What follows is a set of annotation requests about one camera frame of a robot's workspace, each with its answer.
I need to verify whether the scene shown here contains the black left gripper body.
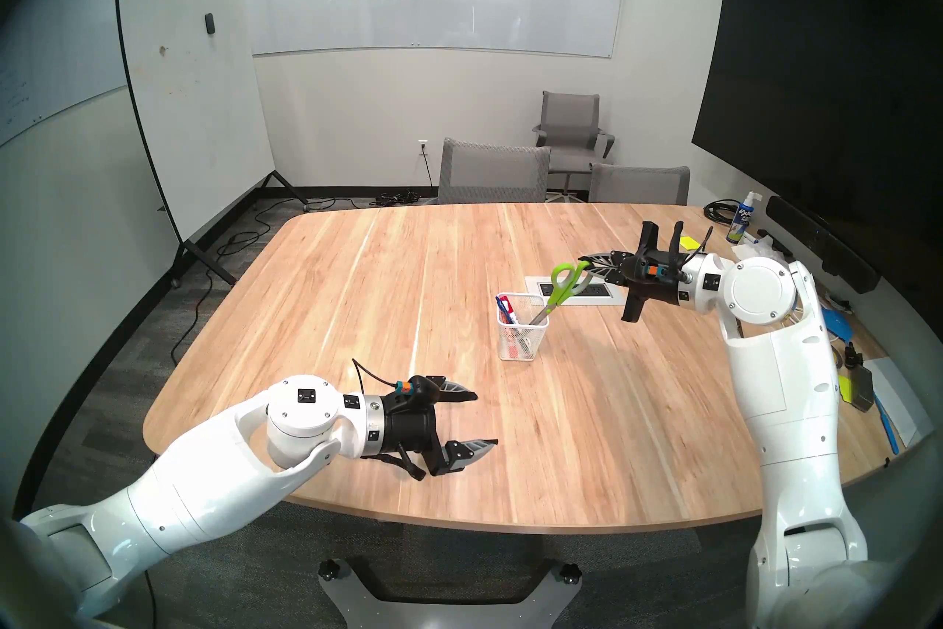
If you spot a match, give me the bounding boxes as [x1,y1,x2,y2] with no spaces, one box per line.
[378,392,452,482]

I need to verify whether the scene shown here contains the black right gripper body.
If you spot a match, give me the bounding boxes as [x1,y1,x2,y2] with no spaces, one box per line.
[620,221,698,325]

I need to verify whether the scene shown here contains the green handled scissors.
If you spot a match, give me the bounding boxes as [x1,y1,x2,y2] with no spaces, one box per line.
[529,261,593,328]

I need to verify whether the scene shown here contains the red cap patterned marker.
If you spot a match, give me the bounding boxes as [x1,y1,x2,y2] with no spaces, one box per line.
[501,300,535,356]

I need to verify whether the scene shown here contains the white mesh pen holder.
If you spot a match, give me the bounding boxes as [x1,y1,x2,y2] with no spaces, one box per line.
[496,292,552,361]

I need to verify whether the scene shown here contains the blue pen beside paper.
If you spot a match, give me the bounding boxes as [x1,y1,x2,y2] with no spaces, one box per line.
[873,393,901,456]

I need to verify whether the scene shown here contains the silver table power outlet panel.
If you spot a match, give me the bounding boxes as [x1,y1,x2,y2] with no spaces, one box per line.
[525,276,629,307]

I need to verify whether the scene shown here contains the grey mesh table chair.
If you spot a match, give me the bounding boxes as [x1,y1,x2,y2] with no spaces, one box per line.
[437,138,552,205]
[588,163,691,206]

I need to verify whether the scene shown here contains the white crumpled tissue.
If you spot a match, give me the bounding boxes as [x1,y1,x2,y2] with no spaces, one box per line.
[731,241,795,265]

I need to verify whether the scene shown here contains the Expo cleaner spray bottle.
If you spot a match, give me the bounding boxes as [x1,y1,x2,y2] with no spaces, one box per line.
[726,191,763,245]

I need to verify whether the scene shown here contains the grey office chair with armrests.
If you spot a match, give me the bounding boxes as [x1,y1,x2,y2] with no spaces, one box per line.
[532,91,616,202]

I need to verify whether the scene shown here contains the black video sound bar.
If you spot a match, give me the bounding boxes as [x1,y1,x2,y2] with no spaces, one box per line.
[765,195,881,294]

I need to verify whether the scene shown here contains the blue flat object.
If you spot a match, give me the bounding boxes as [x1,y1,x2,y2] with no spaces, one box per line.
[821,307,857,342]

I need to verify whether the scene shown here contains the grey yellow eraser block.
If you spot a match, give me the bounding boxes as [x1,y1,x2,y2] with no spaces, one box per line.
[836,364,876,412]

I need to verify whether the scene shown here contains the white paper sheet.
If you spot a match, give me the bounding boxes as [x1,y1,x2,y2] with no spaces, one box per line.
[862,356,935,448]

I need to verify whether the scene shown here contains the mobile whiteboard on stand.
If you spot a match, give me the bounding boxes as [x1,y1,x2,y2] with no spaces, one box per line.
[114,0,310,289]

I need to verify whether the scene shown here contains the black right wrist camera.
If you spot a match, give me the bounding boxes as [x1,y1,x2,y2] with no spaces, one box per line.
[630,255,683,290]

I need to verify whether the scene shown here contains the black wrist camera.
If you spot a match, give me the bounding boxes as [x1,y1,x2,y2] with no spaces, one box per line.
[630,255,683,290]
[397,375,444,408]

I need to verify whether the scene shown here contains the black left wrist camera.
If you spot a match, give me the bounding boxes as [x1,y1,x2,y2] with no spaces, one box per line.
[397,375,444,408]

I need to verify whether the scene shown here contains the black left gripper cable loop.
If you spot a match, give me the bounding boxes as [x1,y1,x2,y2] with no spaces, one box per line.
[360,451,430,483]

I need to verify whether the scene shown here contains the black right camera cable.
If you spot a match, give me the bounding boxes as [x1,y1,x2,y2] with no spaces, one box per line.
[666,221,716,268]

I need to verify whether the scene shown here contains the black camera cable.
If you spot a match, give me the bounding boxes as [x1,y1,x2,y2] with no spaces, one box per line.
[666,221,716,268]
[351,358,404,393]

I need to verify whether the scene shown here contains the black left camera cable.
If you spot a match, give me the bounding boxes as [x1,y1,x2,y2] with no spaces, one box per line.
[351,358,404,393]

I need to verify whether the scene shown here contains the large black wall screen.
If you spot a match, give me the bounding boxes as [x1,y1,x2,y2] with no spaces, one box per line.
[691,0,943,245]

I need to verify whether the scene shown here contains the wall whiteboard with writing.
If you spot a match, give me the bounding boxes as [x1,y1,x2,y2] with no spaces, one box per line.
[0,0,214,149]

